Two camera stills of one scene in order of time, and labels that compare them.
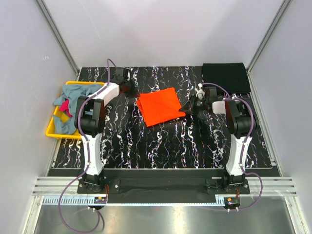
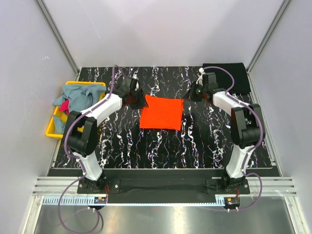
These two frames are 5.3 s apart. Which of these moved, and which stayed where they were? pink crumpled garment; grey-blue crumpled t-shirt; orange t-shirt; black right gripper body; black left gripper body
Moved: black left gripper body; black right gripper body; orange t-shirt
Stayed: grey-blue crumpled t-shirt; pink crumpled garment
